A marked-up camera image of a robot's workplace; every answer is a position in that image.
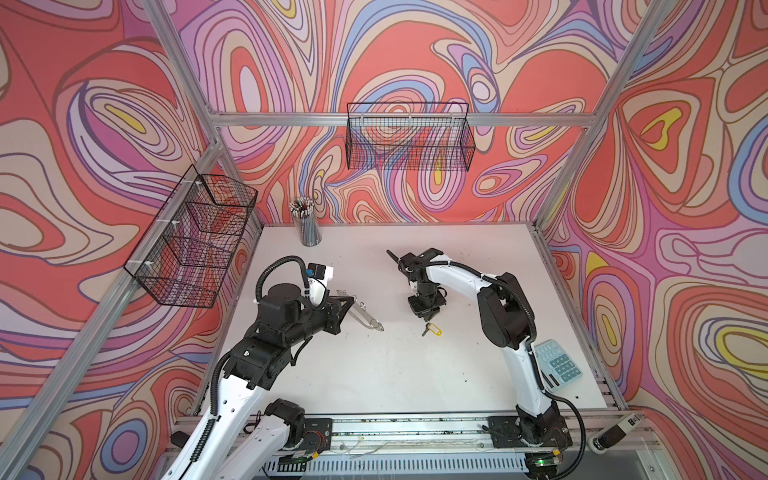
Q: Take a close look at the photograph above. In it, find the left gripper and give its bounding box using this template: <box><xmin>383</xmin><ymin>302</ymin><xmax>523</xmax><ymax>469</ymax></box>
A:
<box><xmin>279</xmin><ymin>295</ymin><xmax>354</xmax><ymax>351</ymax></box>

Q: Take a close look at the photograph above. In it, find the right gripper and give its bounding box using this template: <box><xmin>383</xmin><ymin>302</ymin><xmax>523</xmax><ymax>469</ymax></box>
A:
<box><xmin>408</xmin><ymin>281</ymin><xmax>447</xmax><ymax>322</ymax></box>

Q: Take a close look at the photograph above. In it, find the key with yellow tag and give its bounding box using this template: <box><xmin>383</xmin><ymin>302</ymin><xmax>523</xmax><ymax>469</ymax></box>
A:
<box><xmin>422</xmin><ymin>322</ymin><xmax>442</xmax><ymax>337</ymax></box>

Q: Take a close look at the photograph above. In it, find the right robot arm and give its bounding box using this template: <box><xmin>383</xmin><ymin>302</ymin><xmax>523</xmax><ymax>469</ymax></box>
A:
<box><xmin>387</xmin><ymin>248</ymin><xmax>582</xmax><ymax>448</ymax></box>

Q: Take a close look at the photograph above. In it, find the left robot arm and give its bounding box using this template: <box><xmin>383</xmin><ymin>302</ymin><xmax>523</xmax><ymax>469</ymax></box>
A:
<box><xmin>164</xmin><ymin>255</ymin><xmax>354</xmax><ymax>479</ymax></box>

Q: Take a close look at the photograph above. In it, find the metal cup of pens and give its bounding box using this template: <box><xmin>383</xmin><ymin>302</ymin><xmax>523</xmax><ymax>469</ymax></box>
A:
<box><xmin>289</xmin><ymin>197</ymin><xmax>322</xmax><ymax>247</ymax></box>

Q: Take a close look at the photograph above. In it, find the white device front right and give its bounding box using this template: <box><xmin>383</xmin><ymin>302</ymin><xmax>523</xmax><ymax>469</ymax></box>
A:
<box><xmin>587</xmin><ymin>411</ymin><xmax>645</xmax><ymax>455</ymax></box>

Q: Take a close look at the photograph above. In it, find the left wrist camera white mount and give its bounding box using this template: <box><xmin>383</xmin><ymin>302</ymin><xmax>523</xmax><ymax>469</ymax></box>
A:
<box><xmin>306</xmin><ymin>263</ymin><xmax>334</xmax><ymax>307</ymax></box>

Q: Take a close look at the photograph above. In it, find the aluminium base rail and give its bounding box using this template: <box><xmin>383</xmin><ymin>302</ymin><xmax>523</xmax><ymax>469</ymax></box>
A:
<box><xmin>170</xmin><ymin>409</ymin><xmax>646</xmax><ymax>457</ymax></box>

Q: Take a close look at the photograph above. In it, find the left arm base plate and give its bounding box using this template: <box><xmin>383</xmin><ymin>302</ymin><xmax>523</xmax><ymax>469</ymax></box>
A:
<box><xmin>279</xmin><ymin>417</ymin><xmax>333</xmax><ymax>455</ymax></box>

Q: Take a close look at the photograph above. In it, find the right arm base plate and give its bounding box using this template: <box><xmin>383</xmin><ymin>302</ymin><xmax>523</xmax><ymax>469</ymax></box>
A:
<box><xmin>482</xmin><ymin>416</ymin><xmax>573</xmax><ymax>450</ymax></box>

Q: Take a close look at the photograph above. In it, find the black wire basket left wall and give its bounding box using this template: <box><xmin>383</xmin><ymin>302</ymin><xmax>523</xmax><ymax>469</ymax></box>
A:
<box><xmin>123</xmin><ymin>166</ymin><xmax>258</xmax><ymax>308</ymax></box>

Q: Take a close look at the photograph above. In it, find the black wire basket wall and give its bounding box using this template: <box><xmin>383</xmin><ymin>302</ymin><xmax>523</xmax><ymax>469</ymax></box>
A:
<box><xmin>345</xmin><ymin>101</ymin><xmax>476</xmax><ymax>172</ymax></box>
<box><xmin>123</xmin><ymin>166</ymin><xmax>258</xmax><ymax>308</ymax></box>

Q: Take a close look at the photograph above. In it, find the black wire basket back wall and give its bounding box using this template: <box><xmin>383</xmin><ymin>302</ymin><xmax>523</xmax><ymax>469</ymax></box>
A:
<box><xmin>345</xmin><ymin>101</ymin><xmax>476</xmax><ymax>172</ymax></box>

